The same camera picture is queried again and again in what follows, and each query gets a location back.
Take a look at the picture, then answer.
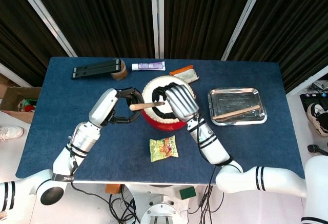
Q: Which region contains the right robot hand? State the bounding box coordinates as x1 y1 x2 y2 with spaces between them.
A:
151 82 200 122

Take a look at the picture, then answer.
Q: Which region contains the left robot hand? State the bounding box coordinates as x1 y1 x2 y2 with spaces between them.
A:
88 87 142 128

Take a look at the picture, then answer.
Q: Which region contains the wooden drumstick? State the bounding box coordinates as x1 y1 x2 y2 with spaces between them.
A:
212 105 261 121
129 101 166 111

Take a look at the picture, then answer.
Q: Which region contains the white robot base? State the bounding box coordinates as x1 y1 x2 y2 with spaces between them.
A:
125 184 198 224

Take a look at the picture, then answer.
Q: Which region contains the red drum white skin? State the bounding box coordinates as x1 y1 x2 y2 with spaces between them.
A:
140 75 197 132

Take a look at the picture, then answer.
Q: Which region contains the orange white packet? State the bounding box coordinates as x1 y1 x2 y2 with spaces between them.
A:
169 65 200 84

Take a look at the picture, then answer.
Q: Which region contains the black folding stand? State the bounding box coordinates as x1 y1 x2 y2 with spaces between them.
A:
72 58 121 80

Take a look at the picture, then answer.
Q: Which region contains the blue table cloth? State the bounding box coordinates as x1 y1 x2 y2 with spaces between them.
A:
15 56 305 184

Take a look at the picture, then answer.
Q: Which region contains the white purple toothpaste tube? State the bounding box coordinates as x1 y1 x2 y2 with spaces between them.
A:
131 62 166 71

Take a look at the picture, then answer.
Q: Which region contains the yellow green snack packet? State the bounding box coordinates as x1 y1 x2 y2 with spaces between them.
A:
149 135 179 163

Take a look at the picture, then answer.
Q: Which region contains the shiny metal tray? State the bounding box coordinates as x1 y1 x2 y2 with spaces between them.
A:
207 87 269 127

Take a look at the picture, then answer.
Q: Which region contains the orange block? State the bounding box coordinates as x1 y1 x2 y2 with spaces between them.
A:
105 184 121 195

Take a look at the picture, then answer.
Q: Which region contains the cardboard box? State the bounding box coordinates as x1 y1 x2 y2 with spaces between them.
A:
0 87 42 125

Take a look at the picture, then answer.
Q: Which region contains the green block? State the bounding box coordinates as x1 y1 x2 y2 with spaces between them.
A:
179 186 197 200

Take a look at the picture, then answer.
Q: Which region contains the black device with lights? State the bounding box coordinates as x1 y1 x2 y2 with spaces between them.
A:
299 92 328 111

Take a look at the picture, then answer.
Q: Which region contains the black white sneaker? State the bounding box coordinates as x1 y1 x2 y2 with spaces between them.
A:
306 103 328 137

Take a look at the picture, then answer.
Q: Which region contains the black microphone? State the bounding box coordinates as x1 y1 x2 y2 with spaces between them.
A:
307 144 328 158

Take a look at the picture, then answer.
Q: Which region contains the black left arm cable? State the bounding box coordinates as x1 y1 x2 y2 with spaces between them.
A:
69 181 141 224

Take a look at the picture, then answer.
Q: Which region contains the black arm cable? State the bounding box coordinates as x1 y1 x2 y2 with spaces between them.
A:
69 181 141 224
198 167 225 224

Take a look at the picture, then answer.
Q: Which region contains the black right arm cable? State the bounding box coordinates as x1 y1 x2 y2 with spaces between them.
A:
198 167 225 224

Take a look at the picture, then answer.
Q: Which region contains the white frame post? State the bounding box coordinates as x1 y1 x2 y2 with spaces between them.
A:
220 0 269 61
11 0 78 57
150 0 165 59

